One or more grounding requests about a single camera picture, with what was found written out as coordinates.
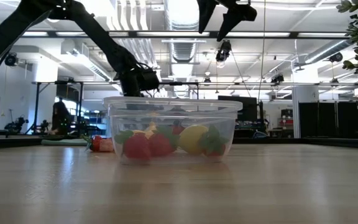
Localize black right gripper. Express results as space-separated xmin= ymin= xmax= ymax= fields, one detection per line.
xmin=197 ymin=0 xmax=258 ymax=42

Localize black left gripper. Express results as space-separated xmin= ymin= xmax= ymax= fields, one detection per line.
xmin=114 ymin=62 xmax=150 ymax=98

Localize yellow toy banana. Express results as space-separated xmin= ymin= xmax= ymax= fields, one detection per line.
xmin=132 ymin=121 xmax=158 ymax=140

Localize red toy strawberry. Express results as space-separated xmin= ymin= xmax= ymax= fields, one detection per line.
xmin=114 ymin=129 xmax=152 ymax=161
xmin=147 ymin=126 xmax=180 ymax=158
xmin=84 ymin=134 xmax=104 ymax=153
xmin=198 ymin=125 xmax=231 ymax=158

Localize yellow toy lemon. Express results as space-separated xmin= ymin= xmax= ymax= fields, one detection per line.
xmin=178 ymin=124 xmax=210 ymax=156

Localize clear plastic tupperware container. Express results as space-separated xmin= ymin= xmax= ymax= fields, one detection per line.
xmin=102 ymin=95 xmax=244 ymax=166

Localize pink toy fruit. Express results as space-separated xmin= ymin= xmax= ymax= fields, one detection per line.
xmin=99 ymin=138 xmax=115 ymax=153

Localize person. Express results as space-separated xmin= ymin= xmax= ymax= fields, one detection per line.
xmin=50 ymin=98 xmax=71 ymax=136

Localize black television screen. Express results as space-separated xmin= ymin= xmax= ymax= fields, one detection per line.
xmin=218 ymin=95 xmax=258 ymax=123

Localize white building column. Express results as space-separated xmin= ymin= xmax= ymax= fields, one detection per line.
xmin=291 ymin=67 xmax=320 ymax=139

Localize black partition panels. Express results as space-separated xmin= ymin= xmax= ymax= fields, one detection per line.
xmin=298 ymin=100 xmax=358 ymax=139

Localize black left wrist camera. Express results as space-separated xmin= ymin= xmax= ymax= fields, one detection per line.
xmin=140 ymin=67 xmax=160 ymax=92

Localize black hanging overhead camera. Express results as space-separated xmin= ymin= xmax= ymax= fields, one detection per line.
xmin=214 ymin=39 xmax=233 ymax=68

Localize silver ceiling ventilation duct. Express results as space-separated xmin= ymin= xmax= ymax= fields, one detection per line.
xmin=163 ymin=0 xmax=201 ymax=65

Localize black overhead frame beam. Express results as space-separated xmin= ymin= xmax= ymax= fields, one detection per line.
xmin=0 ymin=30 xmax=351 ymax=39

